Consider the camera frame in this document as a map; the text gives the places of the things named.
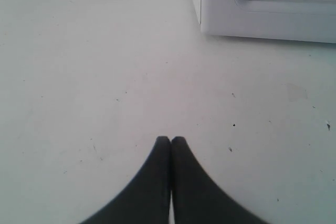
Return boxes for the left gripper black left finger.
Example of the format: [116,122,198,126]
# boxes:
[84,136,171,223]

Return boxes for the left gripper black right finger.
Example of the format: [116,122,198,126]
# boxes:
[171,136,265,224]

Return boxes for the white microwave door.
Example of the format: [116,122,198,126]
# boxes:
[201,0,335,43]

